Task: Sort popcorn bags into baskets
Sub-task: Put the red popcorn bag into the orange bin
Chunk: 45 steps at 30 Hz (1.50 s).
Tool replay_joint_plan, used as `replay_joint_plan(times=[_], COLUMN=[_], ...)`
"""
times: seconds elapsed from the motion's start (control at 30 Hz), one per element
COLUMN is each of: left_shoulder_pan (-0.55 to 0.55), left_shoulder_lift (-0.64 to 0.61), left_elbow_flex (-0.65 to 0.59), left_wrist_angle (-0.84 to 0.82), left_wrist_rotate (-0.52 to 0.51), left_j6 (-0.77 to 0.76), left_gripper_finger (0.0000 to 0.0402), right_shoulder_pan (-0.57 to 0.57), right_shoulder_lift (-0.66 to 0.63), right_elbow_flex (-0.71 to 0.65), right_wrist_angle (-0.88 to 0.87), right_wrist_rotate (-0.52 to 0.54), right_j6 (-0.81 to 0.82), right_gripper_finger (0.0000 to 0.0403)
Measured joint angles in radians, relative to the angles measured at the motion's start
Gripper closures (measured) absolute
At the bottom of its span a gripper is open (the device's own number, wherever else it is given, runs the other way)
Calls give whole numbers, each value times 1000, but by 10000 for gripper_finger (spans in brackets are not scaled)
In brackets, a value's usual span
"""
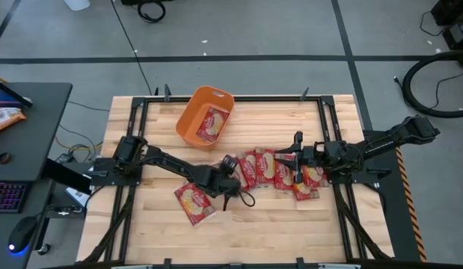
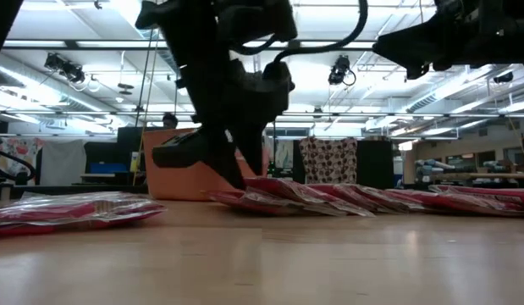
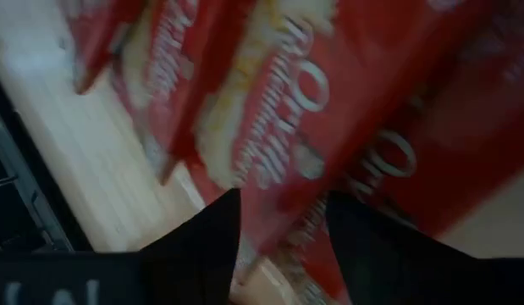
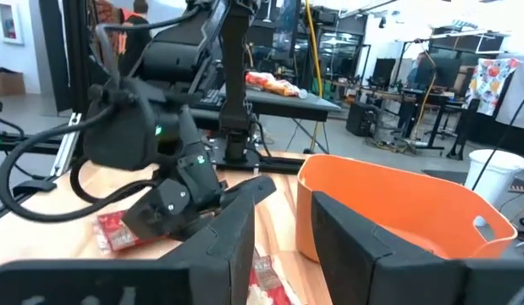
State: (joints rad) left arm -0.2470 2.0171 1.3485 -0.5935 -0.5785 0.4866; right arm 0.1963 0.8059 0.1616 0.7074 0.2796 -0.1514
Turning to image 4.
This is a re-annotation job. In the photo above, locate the orange snack bags pile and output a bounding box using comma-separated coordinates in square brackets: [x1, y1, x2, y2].
[244, 70, 308, 100]

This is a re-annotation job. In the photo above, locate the white framed wall picture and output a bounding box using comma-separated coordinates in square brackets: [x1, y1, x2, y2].
[0, 0, 25, 46]

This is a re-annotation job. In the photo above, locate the silver aluminium rail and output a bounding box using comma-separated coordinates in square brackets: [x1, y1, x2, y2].
[49, 111, 83, 177]

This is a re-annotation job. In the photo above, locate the orange plastic basket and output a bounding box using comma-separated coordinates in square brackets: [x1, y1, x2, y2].
[295, 153, 519, 263]

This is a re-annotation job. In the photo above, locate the red popcorn bag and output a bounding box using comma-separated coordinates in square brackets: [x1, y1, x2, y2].
[93, 209, 169, 254]
[245, 248, 297, 305]

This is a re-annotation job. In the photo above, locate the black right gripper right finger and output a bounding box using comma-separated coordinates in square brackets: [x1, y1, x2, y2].
[311, 190, 466, 305]

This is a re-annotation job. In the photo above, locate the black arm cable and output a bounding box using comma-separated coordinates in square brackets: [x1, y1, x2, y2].
[0, 103, 161, 224]

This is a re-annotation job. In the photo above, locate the yellow hanging cable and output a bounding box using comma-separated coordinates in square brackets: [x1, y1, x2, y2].
[303, 0, 325, 152]

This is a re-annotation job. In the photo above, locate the black computer tower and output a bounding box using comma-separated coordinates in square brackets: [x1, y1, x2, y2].
[345, 101, 378, 137]

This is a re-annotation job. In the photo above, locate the black desk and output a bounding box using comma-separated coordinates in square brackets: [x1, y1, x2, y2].
[188, 86, 343, 154]

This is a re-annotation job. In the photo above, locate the colourful fruit print cloth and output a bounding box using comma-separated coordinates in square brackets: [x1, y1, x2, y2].
[464, 57, 521, 117]

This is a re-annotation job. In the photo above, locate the brown cardboard box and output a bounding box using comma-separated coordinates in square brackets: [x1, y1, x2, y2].
[0, 66, 26, 97]

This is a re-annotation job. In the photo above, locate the black keyboard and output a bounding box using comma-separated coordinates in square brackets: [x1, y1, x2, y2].
[192, 87, 225, 112]

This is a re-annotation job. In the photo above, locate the white plastic cup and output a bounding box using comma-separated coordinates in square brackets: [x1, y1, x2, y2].
[464, 148, 524, 209]

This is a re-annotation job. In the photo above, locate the person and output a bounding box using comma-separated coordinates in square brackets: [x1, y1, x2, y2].
[116, 0, 153, 78]

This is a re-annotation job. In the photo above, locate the black monitor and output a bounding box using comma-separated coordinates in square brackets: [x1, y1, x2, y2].
[413, 53, 462, 90]

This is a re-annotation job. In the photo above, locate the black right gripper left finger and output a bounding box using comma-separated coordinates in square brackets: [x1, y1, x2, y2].
[162, 175, 278, 305]

